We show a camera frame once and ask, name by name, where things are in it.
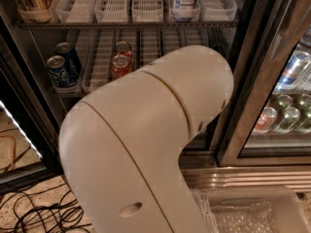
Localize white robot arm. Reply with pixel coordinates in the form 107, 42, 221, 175
59, 46, 233, 233

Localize front red coke can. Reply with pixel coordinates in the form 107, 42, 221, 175
110, 55, 132, 79

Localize red coke can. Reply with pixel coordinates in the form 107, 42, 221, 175
110, 55, 132, 79
114, 41, 133, 58

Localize rear red coke can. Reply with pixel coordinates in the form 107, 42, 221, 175
114, 41, 133, 58

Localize rear blue pepsi can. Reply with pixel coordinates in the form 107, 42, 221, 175
55, 42, 82, 80

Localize blue pepsi can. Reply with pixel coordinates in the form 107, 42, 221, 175
47, 55, 77, 88
55, 42, 82, 80

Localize front blue pepsi can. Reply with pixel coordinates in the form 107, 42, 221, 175
47, 55, 77, 88

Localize red can behind glass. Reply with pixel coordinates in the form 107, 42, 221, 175
254, 107, 277, 133

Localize right fridge glass door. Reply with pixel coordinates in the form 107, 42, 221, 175
218, 0, 310, 166

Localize open fridge door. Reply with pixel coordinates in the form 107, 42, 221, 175
0, 32, 68, 196

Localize green can behind glass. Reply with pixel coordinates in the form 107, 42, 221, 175
274, 106, 300, 134

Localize redbull can behind glass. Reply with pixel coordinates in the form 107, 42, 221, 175
276, 50, 311, 90

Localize steel fridge base grille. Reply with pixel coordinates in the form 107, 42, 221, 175
179, 155, 311, 193

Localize right clear plastic bin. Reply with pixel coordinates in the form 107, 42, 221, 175
191, 186, 311, 233

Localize orange cable on floor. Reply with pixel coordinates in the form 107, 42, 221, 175
0, 133, 17, 173

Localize black cables on floor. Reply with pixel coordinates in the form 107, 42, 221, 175
0, 182, 95, 233

